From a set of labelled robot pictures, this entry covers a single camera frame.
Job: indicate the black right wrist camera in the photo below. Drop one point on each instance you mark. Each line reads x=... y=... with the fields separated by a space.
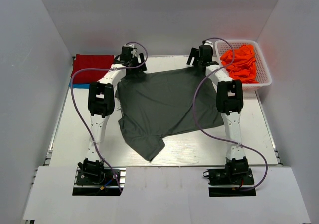
x=206 y=52

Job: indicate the dark grey t-shirt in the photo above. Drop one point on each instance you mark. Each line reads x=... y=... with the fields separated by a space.
x=157 y=105

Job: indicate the white plastic basket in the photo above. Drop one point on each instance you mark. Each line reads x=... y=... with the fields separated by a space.
x=263 y=75

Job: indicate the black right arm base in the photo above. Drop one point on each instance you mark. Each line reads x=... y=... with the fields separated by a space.
x=234 y=180

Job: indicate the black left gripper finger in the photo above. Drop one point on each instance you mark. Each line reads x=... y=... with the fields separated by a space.
x=141 y=66
x=129 y=73

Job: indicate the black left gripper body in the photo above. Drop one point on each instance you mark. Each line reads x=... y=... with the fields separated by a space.
x=134 y=60

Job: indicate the folded blue t-shirt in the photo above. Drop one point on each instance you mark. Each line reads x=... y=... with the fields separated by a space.
x=81 y=86

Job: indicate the orange t-shirt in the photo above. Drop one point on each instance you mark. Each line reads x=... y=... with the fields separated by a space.
x=244 y=65

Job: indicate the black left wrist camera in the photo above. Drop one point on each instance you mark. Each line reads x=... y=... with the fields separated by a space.
x=128 y=52

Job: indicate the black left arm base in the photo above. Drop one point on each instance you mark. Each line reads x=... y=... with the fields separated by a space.
x=94 y=179

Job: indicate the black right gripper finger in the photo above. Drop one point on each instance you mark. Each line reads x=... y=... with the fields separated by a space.
x=200 y=71
x=193 y=57

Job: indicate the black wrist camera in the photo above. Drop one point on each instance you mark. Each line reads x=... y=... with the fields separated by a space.
x=128 y=52
x=206 y=52

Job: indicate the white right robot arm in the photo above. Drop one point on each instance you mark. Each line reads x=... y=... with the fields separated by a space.
x=229 y=100

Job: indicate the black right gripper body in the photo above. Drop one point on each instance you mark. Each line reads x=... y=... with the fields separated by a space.
x=197 y=61

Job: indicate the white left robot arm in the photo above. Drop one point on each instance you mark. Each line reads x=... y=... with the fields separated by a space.
x=101 y=98

